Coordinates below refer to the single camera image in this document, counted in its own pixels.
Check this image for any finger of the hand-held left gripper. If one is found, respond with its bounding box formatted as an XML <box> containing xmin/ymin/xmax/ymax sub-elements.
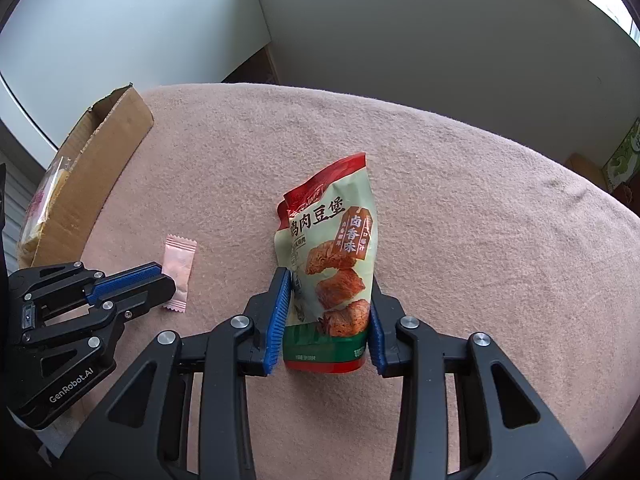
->
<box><xmin>10</xmin><ymin>261</ymin><xmax>165</xmax><ymax>311</ymax></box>
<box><xmin>22</xmin><ymin>274</ymin><xmax>177</xmax><ymax>349</ymax></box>

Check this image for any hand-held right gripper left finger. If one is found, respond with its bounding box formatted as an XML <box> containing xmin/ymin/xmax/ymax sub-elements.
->
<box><xmin>59</xmin><ymin>266</ymin><xmax>293</xmax><ymax>480</ymax></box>

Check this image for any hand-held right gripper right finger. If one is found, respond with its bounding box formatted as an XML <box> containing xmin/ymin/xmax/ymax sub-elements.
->
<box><xmin>367</xmin><ymin>286</ymin><xmax>586</xmax><ymax>480</ymax></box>

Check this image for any pink candy packet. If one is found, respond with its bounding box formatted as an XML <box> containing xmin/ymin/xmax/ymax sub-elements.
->
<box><xmin>162</xmin><ymin>234</ymin><xmax>198</xmax><ymax>313</ymax></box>

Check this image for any green red snack packet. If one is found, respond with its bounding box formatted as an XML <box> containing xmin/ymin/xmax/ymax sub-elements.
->
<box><xmin>275</xmin><ymin>152</ymin><xmax>378</xmax><ymax>375</ymax></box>

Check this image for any bread slice packet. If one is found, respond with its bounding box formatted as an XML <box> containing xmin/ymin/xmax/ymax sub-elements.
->
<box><xmin>17</xmin><ymin>156</ymin><xmax>73</xmax><ymax>261</ymax></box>

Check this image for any brown cardboard box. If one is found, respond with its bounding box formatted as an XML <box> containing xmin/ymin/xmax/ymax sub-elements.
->
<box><xmin>17</xmin><ymin>82</ymin><xmax>155</xmax><ymax>271</ymax></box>

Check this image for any small brown box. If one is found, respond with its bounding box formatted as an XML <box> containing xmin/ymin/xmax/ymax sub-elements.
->
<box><xmin>565</xmin><ymin>152</ymin><xmax>608</xmax><ymax>191</ymax></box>

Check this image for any green printed box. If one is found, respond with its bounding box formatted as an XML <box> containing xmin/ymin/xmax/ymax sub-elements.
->
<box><xmin>600</xmin><ymin>117</ymin><xmax>640</xmax><ymax>196</ymax></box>

